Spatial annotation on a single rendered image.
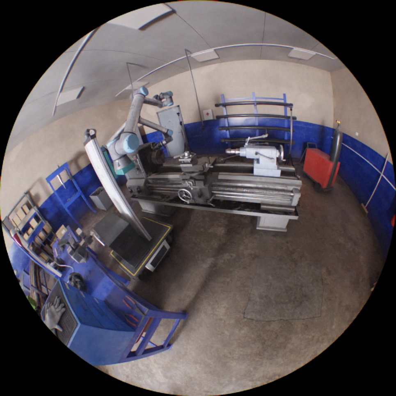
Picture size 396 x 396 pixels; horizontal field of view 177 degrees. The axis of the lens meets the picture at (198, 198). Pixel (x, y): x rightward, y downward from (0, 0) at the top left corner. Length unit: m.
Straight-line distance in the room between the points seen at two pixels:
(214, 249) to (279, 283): 1.01
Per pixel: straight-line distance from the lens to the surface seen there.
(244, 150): 1.61
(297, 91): 4.93
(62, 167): 4.44
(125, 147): 1.09
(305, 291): 1.89
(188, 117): 5.08
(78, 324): 0.66
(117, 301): 1.03
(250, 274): 1.71
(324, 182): 3.25
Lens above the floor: 1.62
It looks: 37 degrees down
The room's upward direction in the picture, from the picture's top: 14 degrees counter-clockwise
